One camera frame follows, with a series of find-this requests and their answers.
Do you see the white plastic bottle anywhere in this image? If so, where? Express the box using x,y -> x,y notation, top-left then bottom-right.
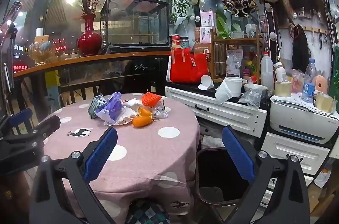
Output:
274,62 -> 288,83

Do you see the clear plastic bag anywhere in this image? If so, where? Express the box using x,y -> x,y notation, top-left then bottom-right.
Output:
238,84 -> 263,110

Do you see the clear crinkled plastic wrapper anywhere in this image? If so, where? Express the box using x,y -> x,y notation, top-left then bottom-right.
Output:
152,101 -> 168,118

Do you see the stack of white cups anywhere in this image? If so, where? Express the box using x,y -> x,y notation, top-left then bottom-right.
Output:
215,76 -> 243,105

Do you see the pink product box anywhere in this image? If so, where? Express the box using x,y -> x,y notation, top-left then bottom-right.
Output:
200,11 -> 215,27
199,26 -> 216,44

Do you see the green tote bag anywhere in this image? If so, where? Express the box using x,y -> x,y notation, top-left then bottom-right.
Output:
328,45 -> 339,97

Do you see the red tote bag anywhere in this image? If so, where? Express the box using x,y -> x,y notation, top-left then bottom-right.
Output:
166,42 -> 212,83

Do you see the ornate black headdress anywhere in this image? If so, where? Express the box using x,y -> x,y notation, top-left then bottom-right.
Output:
218,0 -> 258,18

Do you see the white plastic scoop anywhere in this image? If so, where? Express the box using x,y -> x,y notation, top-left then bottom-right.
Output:
198,75 -> 214,90

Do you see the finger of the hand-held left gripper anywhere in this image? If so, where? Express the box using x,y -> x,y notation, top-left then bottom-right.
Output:
0,109 -> 33,134
5,115 -> 61,153

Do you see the yellow green bottle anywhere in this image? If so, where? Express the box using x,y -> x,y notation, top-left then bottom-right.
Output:
246,60 -> 258,81

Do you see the long white desk drawer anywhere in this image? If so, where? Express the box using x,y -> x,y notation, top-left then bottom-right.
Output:
165,86 -> 268,138

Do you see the white drawer cabinet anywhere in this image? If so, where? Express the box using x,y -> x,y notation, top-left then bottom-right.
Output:
261,132 -> 330,187

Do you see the white thin plastic bag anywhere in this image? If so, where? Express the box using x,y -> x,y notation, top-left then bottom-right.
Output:
103,107 -> 138,126

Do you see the white printer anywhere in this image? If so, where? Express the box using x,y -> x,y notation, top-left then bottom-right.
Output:
270,97 -> 339,144

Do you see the purple plastic bag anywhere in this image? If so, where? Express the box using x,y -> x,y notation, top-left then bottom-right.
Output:
95,92 -> 123,121

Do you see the wooden bar ledge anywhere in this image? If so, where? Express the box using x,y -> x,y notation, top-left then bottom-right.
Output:
13,51 -> 171,79

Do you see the black tripod stand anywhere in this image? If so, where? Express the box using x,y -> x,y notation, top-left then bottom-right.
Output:
0,1 -> 24,118

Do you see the pink polka dot tablecloth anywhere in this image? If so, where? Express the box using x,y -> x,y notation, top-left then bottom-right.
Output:
42,94 -> 201,216

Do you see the orange foam fruit net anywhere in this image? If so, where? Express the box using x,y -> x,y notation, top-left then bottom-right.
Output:
141,92 -> 162,108

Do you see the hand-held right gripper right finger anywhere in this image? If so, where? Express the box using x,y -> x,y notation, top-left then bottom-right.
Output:
221,125 -> 310,224

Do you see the checkered seat cushion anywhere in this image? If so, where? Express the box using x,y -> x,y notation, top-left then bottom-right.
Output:
126,199 -> 170,224

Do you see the water bottle blue label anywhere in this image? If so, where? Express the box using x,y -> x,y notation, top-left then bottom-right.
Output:
302,58 -> 317,104

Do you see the dark brown trash bin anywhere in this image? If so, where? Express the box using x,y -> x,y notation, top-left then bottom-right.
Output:
195,147 -> 265,210

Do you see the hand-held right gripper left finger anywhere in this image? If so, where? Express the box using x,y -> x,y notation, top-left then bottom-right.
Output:
29,127 -> 118,224

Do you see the wooden shelf rack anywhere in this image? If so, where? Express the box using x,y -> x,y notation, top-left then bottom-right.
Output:
195,26 -> 265,81

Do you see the red ceramic vase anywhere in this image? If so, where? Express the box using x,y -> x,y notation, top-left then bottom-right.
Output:
77,13 -> 103,57

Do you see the black hanging wig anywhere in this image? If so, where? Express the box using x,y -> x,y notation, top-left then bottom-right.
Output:
291,25 -> 311,73

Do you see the clear packet of papers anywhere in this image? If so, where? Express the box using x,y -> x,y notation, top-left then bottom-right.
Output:
226,49 -> 243,76

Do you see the gold decorative bowl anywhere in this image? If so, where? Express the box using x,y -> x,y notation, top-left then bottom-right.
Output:
29,35 -> 57,67

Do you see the glass display case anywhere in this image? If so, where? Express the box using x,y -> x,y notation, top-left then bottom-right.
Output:
100,0 -> 170,51

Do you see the white plastic jug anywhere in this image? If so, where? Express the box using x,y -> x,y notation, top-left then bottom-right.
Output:
260,52 -> 274,89

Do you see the clear bag with snacks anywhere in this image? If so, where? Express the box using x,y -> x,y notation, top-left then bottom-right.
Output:
287,69 -> 306,93

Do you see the white lace cloth bundle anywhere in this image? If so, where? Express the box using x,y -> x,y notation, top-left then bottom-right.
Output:
201,135 -> 225,149

